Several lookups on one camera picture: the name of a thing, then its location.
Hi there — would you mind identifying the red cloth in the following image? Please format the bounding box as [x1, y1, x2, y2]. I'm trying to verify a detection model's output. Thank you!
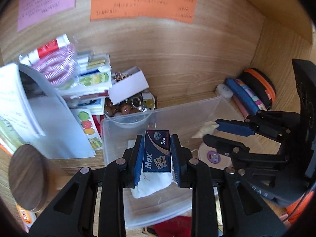
[148, 215, 192, 237]

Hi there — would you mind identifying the wooden desktop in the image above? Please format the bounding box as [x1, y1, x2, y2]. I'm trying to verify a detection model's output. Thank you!
[0, 91, 316, 237]

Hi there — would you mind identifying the fruit sticker sheet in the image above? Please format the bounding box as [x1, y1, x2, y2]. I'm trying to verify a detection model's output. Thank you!
[71, 107, 103, 151]

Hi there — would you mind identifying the black pouch with orange zipper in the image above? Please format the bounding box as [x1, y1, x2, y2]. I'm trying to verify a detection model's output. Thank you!
[240, 68, 276, 110]

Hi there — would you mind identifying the pink paper note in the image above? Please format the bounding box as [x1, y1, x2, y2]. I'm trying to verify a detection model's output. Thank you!
[17, 0, 77, 33]

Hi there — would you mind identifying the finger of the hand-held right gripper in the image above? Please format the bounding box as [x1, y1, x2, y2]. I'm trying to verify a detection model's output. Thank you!
[214, 111, 301, 141]
[203, 134, 307, 188]

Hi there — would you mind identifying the white paper booklet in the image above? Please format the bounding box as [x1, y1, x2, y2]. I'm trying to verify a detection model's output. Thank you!
[0, 63, 97, 160]

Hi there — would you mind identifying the dark round wooden lid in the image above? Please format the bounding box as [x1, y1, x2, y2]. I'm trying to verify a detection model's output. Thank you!
[8, 144, 51, 213]

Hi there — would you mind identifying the packet of pink hair ties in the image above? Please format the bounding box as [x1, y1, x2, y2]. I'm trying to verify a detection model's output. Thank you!
[19, 34, 79, 87]

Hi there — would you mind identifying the white bowl of beads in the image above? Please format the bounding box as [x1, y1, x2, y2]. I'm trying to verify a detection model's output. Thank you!
[103, 91, 158, 129]

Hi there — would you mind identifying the pink pencil case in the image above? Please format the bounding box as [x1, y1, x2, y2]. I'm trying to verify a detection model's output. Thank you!
[232, 79, 267, 119]

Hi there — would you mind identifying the blue pencil case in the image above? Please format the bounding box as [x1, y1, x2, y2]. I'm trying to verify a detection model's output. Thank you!
[225, 78, 261, 115]

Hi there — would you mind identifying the white folded cloth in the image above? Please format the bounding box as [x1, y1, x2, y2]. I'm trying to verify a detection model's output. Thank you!
[127, 139, 172, 199]

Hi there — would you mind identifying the orange printed packet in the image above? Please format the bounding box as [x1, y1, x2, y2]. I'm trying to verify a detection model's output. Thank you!
[15, 202, 37, 233]

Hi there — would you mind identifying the stack of sticky note packs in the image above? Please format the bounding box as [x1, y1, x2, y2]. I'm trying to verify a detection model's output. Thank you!
[62, 51, 113, 115]

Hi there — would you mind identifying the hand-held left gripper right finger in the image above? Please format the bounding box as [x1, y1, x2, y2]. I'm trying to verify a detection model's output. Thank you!
[170, 134, 288, 237]

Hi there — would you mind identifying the small blue cardboard box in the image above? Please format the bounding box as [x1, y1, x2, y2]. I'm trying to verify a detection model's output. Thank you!
[143, 130, 172, 173]

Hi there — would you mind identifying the white seashell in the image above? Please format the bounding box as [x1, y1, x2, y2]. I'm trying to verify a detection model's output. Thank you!
[192, 121, 220, 139]

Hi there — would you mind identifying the round cream disc with sticker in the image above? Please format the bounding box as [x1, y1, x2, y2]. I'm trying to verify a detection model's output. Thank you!
[198, 141, 234, 170]

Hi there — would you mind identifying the clear plastic storage box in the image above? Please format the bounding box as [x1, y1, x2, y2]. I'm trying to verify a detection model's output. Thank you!
[100, 96, 247, 230]

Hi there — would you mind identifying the small white open box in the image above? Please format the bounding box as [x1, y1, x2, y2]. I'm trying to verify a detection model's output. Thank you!
[108, 66, 150, 105]

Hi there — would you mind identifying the orange paper note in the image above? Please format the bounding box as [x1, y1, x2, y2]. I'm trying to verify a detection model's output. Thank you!
[90, 0, 197, 24]

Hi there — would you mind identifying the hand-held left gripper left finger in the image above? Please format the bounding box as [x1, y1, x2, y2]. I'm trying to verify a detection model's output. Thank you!
[29, 134, 146, 237]

